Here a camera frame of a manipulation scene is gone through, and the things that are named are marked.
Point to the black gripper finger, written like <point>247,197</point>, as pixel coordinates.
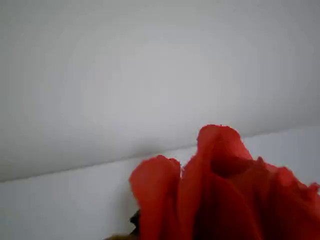
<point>135,221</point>

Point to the red artificial rose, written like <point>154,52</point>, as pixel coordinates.
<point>225,195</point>

